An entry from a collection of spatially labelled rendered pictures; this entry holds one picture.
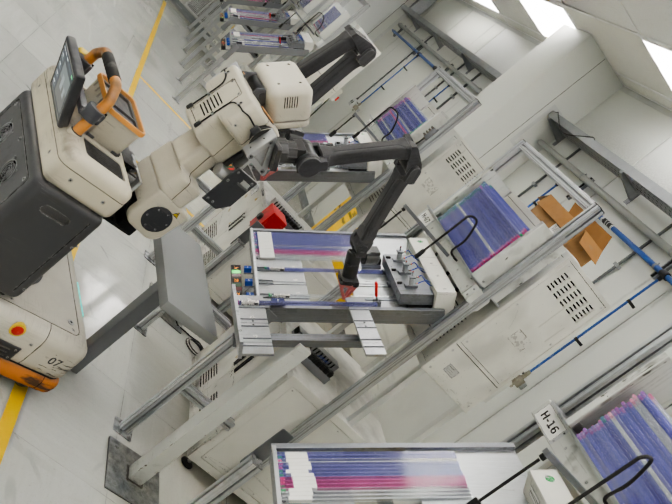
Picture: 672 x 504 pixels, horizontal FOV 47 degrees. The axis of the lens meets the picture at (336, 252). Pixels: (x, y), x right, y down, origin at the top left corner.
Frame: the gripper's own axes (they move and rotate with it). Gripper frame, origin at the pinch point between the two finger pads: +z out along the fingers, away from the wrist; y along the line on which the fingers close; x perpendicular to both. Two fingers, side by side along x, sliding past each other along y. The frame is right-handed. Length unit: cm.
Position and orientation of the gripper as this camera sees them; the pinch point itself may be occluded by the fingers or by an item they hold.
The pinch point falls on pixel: (344, 297)
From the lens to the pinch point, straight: 295.9
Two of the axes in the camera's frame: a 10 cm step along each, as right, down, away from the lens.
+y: -1.5, -4.3, 8.9
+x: -9.7, -1.2, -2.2
